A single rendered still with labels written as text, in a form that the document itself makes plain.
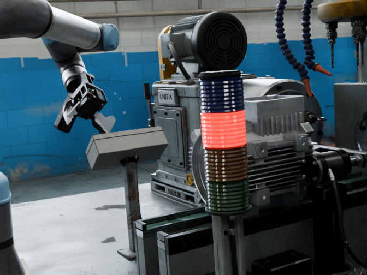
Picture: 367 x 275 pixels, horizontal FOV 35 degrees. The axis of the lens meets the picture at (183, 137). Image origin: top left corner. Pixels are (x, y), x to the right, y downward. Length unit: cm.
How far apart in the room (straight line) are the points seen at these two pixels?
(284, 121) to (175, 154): 63
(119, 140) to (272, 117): 35
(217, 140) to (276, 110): 41
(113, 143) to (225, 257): 54
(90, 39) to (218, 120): 85
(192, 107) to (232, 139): 90
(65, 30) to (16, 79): 513
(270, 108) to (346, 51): 718
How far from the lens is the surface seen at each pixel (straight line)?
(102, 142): 125
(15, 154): 660
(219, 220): 78
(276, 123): 114
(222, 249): 79
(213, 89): 74
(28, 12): 130
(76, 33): 147
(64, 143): 667
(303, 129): 117
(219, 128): 74
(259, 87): 149
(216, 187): 76
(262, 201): 109
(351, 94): 148
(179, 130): 169
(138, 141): 128
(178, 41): 179
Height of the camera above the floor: 124
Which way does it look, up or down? 8 degrees down
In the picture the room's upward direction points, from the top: 4 degrees counter-clockwise
